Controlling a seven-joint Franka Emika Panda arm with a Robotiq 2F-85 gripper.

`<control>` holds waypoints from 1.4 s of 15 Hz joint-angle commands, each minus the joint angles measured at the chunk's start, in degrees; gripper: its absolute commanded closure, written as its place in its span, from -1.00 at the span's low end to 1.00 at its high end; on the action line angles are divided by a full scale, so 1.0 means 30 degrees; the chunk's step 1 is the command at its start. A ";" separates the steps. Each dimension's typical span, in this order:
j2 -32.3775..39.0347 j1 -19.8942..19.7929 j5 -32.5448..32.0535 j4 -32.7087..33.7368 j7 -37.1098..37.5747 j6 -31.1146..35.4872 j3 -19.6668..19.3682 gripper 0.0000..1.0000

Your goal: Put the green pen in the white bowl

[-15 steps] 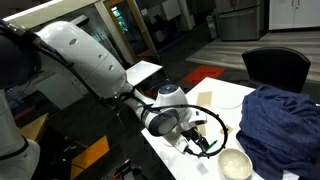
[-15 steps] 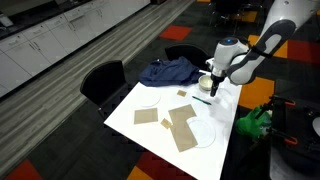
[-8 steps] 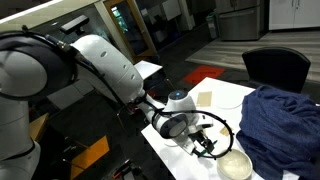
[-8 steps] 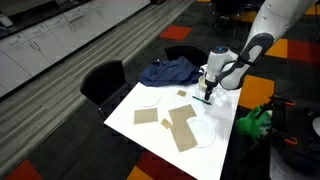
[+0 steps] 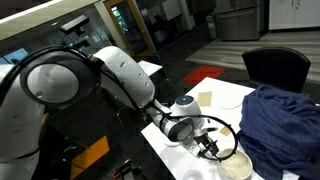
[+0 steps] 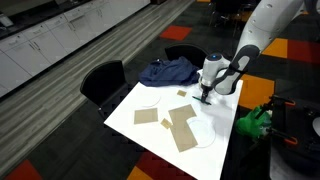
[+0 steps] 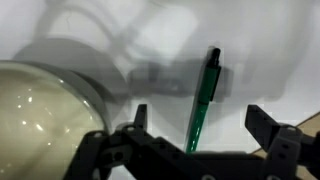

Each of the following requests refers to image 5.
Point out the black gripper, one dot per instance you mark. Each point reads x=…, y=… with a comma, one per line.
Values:
x=203, y=141

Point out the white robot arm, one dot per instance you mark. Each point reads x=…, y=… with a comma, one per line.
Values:
x=126, y=73

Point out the white bowl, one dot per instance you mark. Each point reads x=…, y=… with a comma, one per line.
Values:
x=238, y=166

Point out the small wooden block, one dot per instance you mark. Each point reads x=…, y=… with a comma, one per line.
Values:
x=225, y=131

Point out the red floor mat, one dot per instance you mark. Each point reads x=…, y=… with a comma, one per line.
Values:
x=203, y=74

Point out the blue cloth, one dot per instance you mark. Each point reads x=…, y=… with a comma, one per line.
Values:
x=283, y=126

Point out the black and red tool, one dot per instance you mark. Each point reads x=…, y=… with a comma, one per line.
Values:
x=126, y=170

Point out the small white table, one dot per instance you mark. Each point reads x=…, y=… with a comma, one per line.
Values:
x=150, y=67

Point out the black chair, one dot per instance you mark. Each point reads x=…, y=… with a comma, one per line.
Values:
x=276, y=66

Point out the grey trash bin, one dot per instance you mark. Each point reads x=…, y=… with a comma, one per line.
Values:
x=212, y=26

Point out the stainless steel appliance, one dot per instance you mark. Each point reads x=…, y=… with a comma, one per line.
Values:
x=238, y=25

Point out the white cabinet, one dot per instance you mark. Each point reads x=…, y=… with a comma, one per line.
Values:
x=293, y=13

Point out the wooden door frame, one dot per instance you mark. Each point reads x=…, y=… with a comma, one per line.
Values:
x=116, y=28

